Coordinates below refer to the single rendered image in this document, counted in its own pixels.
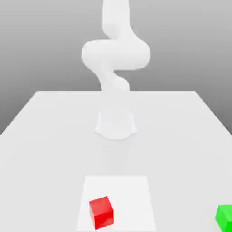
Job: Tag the small red cube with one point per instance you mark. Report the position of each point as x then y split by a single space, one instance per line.
101 212

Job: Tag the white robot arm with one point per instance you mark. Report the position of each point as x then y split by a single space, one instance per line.
116 54

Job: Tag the small green cube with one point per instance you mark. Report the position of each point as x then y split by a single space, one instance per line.
224 217

